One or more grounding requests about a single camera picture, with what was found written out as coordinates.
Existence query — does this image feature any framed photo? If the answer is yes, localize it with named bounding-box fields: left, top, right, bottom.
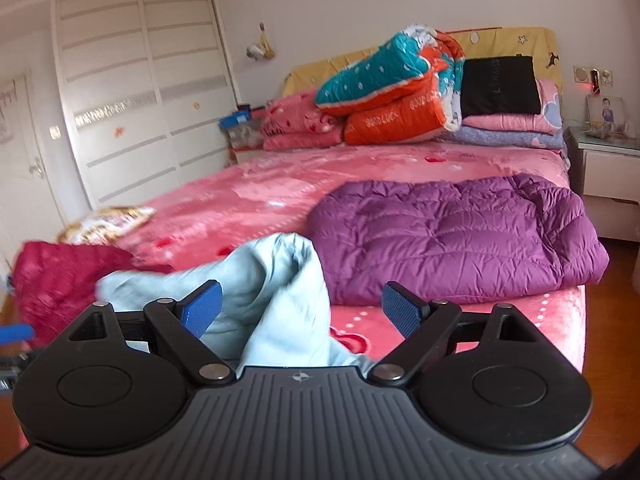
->
left=586, top=95, right=626, bottom=137

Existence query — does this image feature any white door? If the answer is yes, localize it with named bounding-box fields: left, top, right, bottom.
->
left=0, top=75, right=66, bottom=261

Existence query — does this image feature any dark red down jacket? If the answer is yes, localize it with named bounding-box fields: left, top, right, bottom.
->
left=10, top=240, right=173, bottom=348

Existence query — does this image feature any bed with pink sheet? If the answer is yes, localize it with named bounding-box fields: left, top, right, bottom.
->
left=10, top=137, right=587, bottom=456

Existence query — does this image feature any purple down jacket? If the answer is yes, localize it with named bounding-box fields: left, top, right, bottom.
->
left=306, top=172, right=611, bottom=306

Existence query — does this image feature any yellow headboard cover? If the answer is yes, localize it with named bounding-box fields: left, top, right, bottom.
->
left=281, top=26, right=563, bottom=98

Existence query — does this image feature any black cloth bag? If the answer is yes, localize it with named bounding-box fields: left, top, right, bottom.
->
left=460, top=55, right=542, bottom=117

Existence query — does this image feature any gold printed cushion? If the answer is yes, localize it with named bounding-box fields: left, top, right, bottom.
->
left=56, top=205, right=157, bottom=246

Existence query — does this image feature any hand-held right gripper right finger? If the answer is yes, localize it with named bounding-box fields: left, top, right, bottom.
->
left=366, top=282, right=541, bottom=388

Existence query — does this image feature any white nightstand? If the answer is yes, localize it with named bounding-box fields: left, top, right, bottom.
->
left=564, top=125, right=640, bottom=241

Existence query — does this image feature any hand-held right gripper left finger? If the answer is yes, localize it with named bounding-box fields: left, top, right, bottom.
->
left=65, top=280, right=237, bottom=387

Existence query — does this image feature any light blue down jacket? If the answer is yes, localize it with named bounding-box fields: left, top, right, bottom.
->
left=95, top=232, right=376, bottom=376

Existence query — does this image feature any teal and orange folded quilt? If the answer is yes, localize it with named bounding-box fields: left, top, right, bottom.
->
left=315, top=24, right=468, bottom=146

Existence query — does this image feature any white sliding-door wardrobe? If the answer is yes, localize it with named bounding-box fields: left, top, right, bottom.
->
left=50, top=0, right=238, bottom=211

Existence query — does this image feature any pink folded blanket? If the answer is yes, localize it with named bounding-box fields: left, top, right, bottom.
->
left=462, top=77, right=563, bottom=136

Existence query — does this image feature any pink heart-print folded quilt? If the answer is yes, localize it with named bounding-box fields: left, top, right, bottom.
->
left=259, top=96, right=346, bottom=152

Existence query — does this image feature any lavender folded blanket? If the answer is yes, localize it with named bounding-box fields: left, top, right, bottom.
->
left=440, top=125, right=566, bottom=150

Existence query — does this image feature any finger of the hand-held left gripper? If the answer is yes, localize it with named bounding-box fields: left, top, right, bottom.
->
left=0, top=324, right=37, bottom=347

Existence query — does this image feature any wall socket panel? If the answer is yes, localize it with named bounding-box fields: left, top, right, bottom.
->
left=572, top=65, right=615, bottom=96

